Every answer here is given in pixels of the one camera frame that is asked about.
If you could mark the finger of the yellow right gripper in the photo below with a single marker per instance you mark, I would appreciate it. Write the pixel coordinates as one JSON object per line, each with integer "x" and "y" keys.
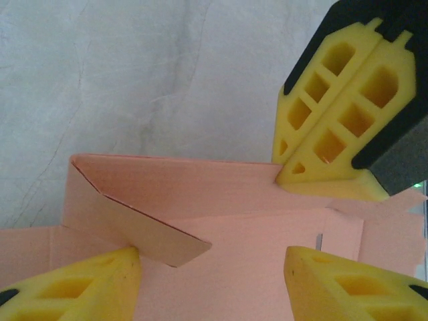
{"x": 284, "y": 133}
{"x": 334, "y": 180}

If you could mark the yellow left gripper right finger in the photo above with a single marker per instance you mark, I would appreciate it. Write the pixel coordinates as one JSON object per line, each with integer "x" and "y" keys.
{"x": 334, "y": 294}

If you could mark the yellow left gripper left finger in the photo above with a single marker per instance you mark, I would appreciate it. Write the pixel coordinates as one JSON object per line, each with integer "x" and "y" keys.
{"x": 67, "y": 294}

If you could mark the orange paper box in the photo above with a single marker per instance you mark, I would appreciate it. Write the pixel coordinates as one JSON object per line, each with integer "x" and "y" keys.
{"x": 234, "y": 267}

